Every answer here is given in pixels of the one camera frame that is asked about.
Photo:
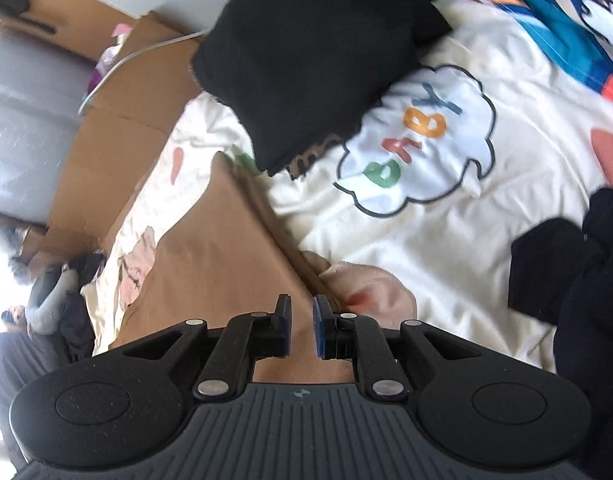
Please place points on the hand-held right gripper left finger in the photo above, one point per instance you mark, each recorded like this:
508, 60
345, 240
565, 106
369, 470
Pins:
288, 330

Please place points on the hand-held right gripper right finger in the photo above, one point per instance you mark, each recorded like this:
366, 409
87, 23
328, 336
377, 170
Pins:
316, 332

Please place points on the brown printed t-shirt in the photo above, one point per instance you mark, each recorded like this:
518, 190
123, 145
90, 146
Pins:
221, 255

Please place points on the leopard print garment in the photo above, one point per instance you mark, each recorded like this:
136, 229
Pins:
311, 155

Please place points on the crumpled black garment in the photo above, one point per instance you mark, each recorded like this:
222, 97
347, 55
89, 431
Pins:
84, 305

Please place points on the brown cardboard sheet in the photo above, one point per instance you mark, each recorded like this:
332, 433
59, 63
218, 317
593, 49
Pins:
121, 160

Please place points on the grey neck pillow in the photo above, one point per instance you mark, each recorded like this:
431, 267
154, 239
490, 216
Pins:
49, 300

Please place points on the cream bear-print bed sheet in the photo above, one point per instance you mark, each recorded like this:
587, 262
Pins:
511, 185

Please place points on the folded black knit sweater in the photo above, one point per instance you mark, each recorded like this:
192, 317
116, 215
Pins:
311, 60

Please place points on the dark grey cloth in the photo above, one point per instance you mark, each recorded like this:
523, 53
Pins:
21, 390

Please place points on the small brown plush toy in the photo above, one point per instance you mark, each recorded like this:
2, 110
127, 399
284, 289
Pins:
14, 317

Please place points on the person's dark navy clothing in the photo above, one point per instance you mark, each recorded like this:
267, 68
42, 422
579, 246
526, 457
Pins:
596, 310

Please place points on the grey plastic-wrapped mattress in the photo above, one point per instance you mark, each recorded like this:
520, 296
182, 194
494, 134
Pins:
26, 125

